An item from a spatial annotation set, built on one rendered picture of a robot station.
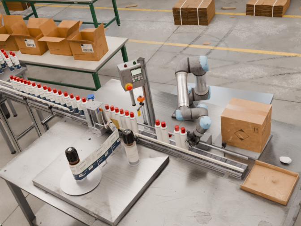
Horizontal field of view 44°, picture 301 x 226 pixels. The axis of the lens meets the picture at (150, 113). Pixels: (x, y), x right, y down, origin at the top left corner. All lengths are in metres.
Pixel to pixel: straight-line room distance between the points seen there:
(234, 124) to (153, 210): 0.83
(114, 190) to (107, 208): 0.15
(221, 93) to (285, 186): 1.17
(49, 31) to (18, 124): 1.31
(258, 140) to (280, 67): 2.79
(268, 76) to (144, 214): 3.20
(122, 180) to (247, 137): 0.95
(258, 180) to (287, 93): 2.40
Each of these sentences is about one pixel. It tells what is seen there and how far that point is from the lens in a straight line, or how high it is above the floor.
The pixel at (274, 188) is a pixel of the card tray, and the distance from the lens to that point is 2.60.
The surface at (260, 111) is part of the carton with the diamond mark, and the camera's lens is 2.73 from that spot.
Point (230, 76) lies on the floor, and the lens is 5.21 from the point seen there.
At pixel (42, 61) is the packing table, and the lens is 4.79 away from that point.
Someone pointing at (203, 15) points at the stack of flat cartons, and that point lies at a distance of 6.67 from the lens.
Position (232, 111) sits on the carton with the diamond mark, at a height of 1.12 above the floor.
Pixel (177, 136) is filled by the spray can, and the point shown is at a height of 1.01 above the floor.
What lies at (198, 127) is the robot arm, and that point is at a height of 1.19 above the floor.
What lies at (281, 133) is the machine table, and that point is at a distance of 3.00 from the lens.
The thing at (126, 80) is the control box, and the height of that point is 1.38.
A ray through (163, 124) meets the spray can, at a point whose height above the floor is 1.08.
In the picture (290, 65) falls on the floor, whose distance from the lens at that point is 5.45.
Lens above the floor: 2.78
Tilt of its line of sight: 36 degrees down
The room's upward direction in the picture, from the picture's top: 11 degrees counter-clockwise
